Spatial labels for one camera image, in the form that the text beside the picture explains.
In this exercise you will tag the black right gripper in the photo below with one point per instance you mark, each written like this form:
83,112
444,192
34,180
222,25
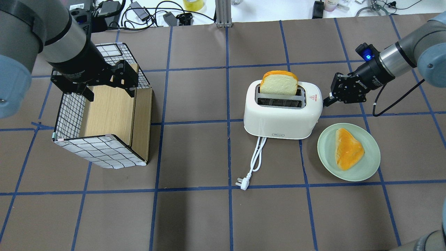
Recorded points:
371,74

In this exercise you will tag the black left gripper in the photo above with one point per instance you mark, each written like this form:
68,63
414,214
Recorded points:
81,63

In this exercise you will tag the white two-slot toaster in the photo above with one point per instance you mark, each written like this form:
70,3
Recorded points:
282,116

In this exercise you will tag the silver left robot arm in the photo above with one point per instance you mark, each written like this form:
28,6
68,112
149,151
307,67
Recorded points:
63,37

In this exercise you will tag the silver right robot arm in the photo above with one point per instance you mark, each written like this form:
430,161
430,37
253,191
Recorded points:
424,49

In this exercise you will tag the bread slice in toaster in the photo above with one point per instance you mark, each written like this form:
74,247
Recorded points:
279,82

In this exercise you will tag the orange-crusted bread on plate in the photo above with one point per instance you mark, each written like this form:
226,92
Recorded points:
349,151

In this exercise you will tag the light green plate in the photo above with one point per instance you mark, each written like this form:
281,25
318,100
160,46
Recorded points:
365,168

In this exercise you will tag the checkered wooden box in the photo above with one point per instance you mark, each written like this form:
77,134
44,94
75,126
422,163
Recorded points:
113,131

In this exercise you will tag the black power adapter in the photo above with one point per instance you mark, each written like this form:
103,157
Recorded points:
318,9

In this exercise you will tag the white paper cup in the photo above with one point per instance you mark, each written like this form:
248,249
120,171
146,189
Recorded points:
330,5

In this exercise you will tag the yellow tape roll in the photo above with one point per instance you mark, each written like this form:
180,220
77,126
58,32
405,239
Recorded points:
193,5

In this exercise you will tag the aluminium frame post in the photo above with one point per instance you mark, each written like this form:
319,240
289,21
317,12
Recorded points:
223,13

